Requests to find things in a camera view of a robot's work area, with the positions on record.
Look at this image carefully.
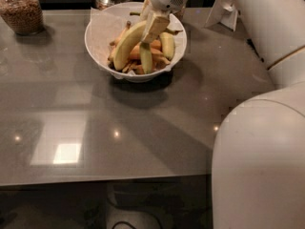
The left glass jar of grains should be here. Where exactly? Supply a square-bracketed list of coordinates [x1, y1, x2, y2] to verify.
[0, 0, 44, 35]

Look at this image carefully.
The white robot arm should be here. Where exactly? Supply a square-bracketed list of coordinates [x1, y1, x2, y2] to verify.
[206, 0, 305, 229]

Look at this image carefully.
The black cable on floor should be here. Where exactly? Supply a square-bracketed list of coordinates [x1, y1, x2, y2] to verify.
[101, 183, 166, 229]

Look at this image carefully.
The white paper bowl liner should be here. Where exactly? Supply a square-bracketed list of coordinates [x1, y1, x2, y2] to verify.
[88, 7, 188, 81]

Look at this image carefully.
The small yellow-green banana middle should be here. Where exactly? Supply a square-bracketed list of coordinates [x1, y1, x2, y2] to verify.
[139, 43, 153, 74]

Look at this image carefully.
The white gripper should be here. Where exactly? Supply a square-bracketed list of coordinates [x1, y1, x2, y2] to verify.
[140, 0, 188, 43]

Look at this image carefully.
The black mesh mat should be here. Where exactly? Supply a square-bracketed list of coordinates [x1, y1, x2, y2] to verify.
[246, 38, 265, 63]

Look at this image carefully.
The right glass jar of grains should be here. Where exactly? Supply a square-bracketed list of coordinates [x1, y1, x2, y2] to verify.
[174, 6, 186, 21]

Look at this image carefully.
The large yellow-green banana front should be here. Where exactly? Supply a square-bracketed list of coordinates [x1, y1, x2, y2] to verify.
[113, 21, 146, 71]

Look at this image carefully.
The white folded card stand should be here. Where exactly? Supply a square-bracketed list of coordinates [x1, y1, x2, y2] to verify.
[205, 0, 238, 31]

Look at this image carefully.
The orange ripe banana bunch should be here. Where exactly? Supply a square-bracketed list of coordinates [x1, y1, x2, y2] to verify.
[108, 23, 171, 75]

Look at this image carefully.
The glass jar of grains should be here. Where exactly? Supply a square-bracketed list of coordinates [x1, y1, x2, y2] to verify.
[174, 6, 186, 21]
[0, 0, 44, 35]

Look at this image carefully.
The yellow banana back right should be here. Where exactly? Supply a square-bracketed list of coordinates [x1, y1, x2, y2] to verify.
[156, 26, 179, 60]

